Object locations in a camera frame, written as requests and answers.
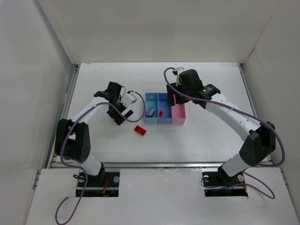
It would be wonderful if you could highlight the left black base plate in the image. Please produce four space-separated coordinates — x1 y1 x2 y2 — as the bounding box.
73 172 120 197

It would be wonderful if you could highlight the large red lego brick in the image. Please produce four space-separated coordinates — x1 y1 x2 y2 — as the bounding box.
134 126 147 136

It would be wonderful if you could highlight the aluminium rail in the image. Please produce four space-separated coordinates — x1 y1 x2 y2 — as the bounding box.
46 160 274 169

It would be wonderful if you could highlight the pink container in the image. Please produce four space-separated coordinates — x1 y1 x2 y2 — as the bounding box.
171 104 186 125

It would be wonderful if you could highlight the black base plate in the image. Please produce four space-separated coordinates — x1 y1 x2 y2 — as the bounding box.
73 172 120 197
201 171 248 197

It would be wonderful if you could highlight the purple flower top lego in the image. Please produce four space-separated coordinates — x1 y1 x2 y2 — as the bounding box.
145 107 155 118

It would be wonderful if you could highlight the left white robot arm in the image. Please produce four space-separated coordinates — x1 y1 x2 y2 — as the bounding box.
54 82 137 182

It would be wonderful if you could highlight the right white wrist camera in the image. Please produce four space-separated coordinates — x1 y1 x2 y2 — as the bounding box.
172 67 184 86

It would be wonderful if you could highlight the light blue container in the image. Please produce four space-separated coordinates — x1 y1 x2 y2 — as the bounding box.
144 93 158 124

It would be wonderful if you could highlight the dark blue container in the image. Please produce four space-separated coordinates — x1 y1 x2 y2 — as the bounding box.
157 93 172 124

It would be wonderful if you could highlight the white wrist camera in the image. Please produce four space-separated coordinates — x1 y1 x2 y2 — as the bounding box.
172 67 184 86
120 92 137 108

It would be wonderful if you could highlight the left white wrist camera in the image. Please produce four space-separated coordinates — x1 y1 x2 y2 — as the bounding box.
120 92 137 108

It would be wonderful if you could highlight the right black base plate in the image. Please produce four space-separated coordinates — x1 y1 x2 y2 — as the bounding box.
201 171 248 197

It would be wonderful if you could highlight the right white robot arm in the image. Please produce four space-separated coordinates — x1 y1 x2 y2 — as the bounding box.
166 67 276 186

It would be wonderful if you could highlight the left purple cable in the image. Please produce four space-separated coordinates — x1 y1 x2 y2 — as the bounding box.
54 90 145 225

